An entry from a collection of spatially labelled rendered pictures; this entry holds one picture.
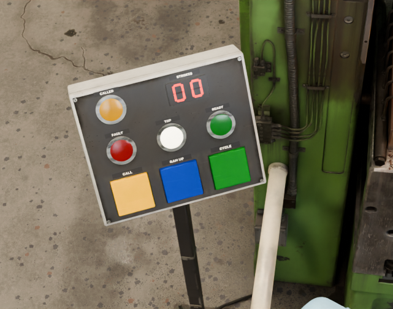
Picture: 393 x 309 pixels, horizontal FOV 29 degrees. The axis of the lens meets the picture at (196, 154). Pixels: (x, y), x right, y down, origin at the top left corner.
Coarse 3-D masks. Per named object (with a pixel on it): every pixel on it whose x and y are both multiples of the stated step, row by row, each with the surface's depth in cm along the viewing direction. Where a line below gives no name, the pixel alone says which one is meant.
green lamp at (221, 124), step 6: (222, 114) 150; (216, 120) 150; (222, 120) 150; (228, 120) 150; (210, 126) 150; (216, 126) 150; (222, 126) 150; (228, 126) 151; (216, 132) 151; (222, 132) 151
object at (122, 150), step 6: (114, 144) 147; (120, 144) 148; (126, 144) 148; (114, 150) 148; (120, 150) 148; (126, 150) 148; (132, 150) 148; (114, 156) 148; (120, 156) 148; (126, 156) 149
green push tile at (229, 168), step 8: (224, 152) 152; (232, 152) 152; (240, 152) 152; (208, 160) 153; (216, 160) 152; (224, 160) 152; (232, 160) 153; (240, 160) 153; (216, 168) 153; (224, 168) 153; (232, 168) 153; (240, 168) 154; (248, 168) 154; (216, 176) 153; (224, 176) 154; (232, 176) 154; (240, 176) 154; (248, 176) 155; (216, 184) 154; (224, 184) 154; (232, 184) 155
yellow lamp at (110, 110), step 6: (102, 102) 144; (108, 102) 144; (114, 102) 144; (102, 108) 144; (108, 108) 144; (114, 108) 145; (120, 108) 145; (102, 114) 145; (108, 114) 145; (114, 114) 145; (120, 114) 146; (108, 120) 145; (114, 120) 146
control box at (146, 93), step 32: (160, 64) 150; (192, 64) 146; (224, 64) 146; (96, 96) 144; (128, 96) 145; (160, 96) 146; (192, 96) 147; (224, 96) 149; (96, 128) 146; (128, 128) 147; (160, 128) 148; (192, 128) 150; (256, 128) 152; (96, 160) 148; (128, 160) 149; (160, 160) 151; (256, 160) 155; (96, 192) 150; (160, 192) 153; (224, 192) 156
